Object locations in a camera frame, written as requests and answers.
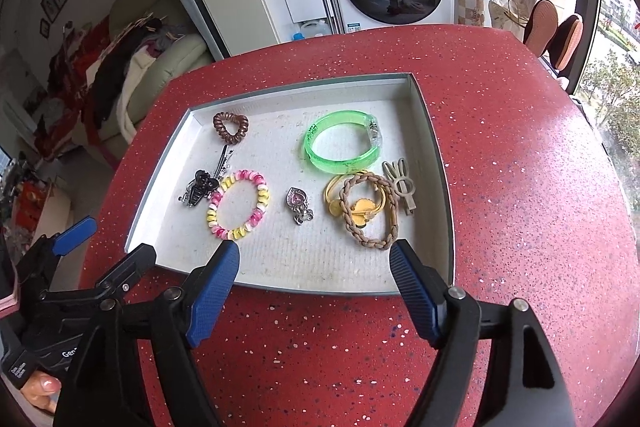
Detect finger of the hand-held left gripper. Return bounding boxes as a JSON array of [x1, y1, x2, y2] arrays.
[[17, 216, 97, 293], [90, 243, 157, 305]]

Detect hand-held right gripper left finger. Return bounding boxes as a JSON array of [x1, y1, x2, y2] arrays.
[[52, 239, 241, 427]]

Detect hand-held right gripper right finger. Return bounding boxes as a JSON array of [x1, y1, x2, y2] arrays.
[[389, 238, 578, 427]]

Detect beige braided hair tie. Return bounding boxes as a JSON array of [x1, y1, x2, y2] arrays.
[[339, 172, 402, 251]]

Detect pink yellow spiral hair tie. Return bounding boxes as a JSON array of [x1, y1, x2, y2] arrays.
[[205, 169, 271, 242]]

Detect black claw hair clip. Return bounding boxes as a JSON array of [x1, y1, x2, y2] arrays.
[[178, 169, 221, 208]]

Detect grey shallow box tray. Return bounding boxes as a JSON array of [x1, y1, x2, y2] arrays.
[[125, 73, 456, 297]]

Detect beige rabbit hair clip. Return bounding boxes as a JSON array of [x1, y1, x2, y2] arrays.
[[382, 159, 417, 215]]

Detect silver hair clips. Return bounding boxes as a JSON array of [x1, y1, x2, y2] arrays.
[[212, 144, 235, 180]]

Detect brown spiral hair tie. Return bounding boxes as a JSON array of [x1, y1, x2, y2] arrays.
[[212, 111, 250, 145]]

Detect green translucent bangle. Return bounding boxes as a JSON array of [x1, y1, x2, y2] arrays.
[[304, 110, 383, 175]]

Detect person's left hand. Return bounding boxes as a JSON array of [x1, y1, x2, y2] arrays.
[[22, 369, 63, 415]]

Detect silver heart charm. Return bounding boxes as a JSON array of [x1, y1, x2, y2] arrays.
[[286, 187, 315, 226]]

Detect pile of clothes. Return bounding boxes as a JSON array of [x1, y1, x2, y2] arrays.
[[35, 17, 176, 158]]

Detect cream sofa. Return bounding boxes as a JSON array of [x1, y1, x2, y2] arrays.
[[107, 0, 213, 148]]

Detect white plastic jug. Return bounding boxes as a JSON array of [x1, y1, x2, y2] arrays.
[[292, 21, 331, 42]]

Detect brown slipper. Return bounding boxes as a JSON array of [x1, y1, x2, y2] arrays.
[[524, 0, 558, 58], [547, 13, 583, 72]]

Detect yellow flower hair tie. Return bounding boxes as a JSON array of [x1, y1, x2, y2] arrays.
[[323, 169, 396, 230]]

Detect black window frame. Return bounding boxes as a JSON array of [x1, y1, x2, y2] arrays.
[[575, 0, 604, 92]]

